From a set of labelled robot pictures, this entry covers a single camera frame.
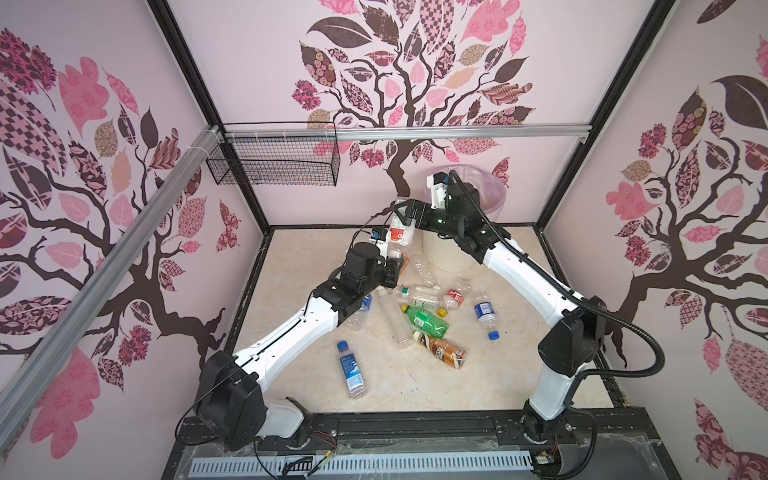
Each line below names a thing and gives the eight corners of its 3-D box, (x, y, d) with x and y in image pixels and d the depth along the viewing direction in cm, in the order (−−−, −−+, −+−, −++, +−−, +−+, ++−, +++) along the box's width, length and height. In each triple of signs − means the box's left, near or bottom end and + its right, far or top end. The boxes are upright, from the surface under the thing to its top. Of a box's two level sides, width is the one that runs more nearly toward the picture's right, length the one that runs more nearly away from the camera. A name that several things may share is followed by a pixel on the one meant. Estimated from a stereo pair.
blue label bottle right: (480, 340, 91) (483, 334, 87) (471, 296, 101) (473, 289, 98) (496, 340, 91) (500, 334, 87) (486, 296, 101) (489, 289, 98)
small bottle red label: (442, 319, 95) (444, 313, 91) (431, 308, 98) (432, 301, 94) (473, 294, 101) (476, 287, 98) (461, 284, 104) (464, 277, 100)
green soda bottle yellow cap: (398, 318, 94) (398, 312, 91) (406, 305, 97) (406, 299, 94) (443, 342, 89) (444, 336, 86) (450, 328, 92) (451, 322, 89)
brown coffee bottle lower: (410, 345, 90) (411, 338, 86) (417, 333, 92) (418, 325, 88) (458, 373, 84) (462, 366, 80) (464, 359, 87) (468, 352, 83)
